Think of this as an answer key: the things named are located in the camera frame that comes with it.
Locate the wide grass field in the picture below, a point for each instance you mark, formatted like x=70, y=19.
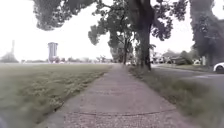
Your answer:
x=36, y=83

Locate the large dark tree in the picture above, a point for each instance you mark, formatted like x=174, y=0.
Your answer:
x=208, y=36

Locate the row of trees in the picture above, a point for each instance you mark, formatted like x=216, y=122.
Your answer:
x=145, y=40

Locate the grey asphalt road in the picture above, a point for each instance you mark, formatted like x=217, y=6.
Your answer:
x=203, y=77

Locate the grass strip beside path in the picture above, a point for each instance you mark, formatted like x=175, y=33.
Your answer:
x=180, y=93

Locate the grey concrete path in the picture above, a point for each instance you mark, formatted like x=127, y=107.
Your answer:
x=116, y=96

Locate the white car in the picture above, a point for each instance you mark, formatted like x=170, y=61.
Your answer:
x=219, y=68

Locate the tall distant tower building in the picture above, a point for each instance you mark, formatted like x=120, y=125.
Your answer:
x=52, y=51

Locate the distant buildings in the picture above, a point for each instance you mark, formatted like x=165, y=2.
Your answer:
x=8, y=58

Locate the grass lawn by houses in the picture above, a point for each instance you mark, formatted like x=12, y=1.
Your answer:
x=186, y=67

